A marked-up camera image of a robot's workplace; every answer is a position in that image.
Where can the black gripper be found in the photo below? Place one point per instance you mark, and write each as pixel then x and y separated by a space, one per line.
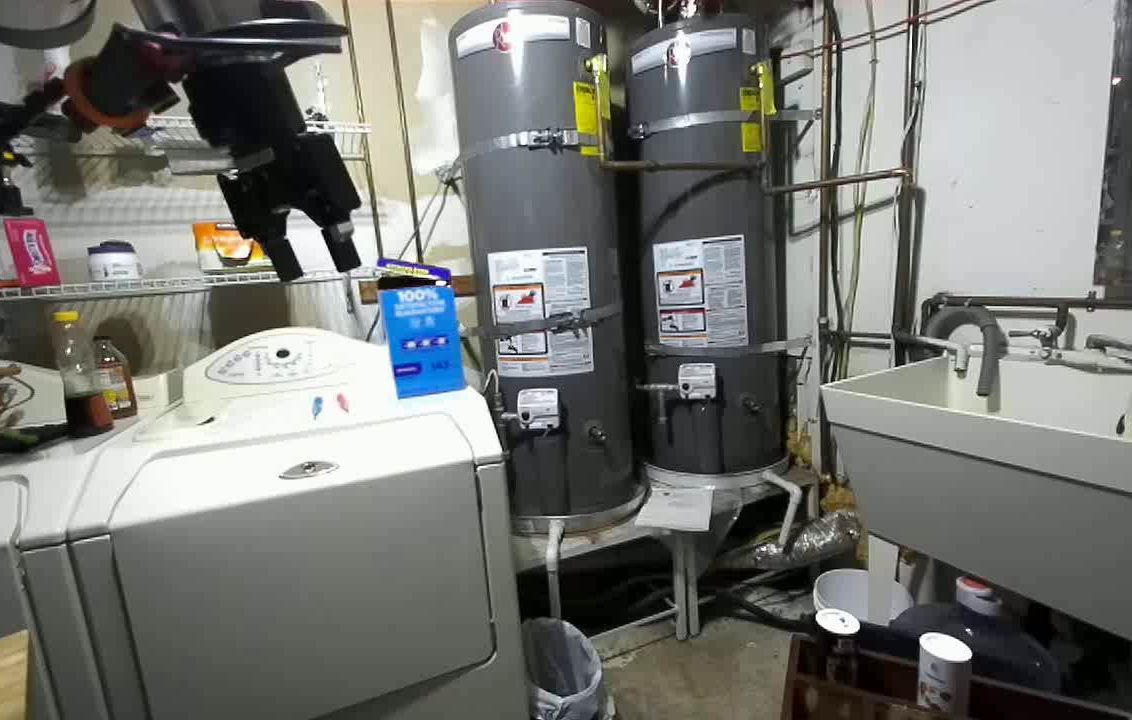
pixel 265 127

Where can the orange package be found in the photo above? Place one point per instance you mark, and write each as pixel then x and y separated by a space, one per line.
pixel 227 245

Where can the blue detergent box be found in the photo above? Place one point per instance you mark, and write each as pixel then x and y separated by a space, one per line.
pixel 421 340

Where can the white lidded jar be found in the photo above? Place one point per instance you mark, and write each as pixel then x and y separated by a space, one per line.
pixel 115 266

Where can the tall gray water heater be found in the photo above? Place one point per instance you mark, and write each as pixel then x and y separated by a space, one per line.
pixel 539 187

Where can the yellow-capped clear bottle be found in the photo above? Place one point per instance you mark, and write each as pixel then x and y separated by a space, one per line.
pixel 86 384

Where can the pink card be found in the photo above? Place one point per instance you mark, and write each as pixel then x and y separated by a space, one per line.
pixel 28 255

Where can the white appliance top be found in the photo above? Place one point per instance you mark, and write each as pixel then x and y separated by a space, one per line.
pixel 296 575

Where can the short gray water heater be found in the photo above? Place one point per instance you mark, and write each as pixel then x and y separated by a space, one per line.
pixel 709 187

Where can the white heater stand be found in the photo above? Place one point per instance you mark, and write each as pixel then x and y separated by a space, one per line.
pixel 691 505

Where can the white trash bag bin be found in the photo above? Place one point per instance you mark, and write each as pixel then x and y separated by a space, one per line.
pixel 562 665

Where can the white plastic bucket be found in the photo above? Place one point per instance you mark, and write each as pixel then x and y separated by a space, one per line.
pixel 857 595

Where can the metal sink faucet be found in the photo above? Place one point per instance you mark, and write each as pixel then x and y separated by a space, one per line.
pixel 989 332

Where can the tall white cylinder can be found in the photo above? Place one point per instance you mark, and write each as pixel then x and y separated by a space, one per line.
pixel 944 674

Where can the white utility sink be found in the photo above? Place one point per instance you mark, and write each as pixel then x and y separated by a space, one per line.
pixel 1029 505

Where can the silver flexible duct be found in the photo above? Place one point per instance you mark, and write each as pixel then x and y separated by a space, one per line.
pixel 809 540

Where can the gray wall pipes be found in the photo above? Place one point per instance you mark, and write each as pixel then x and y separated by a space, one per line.
pixel 911 227

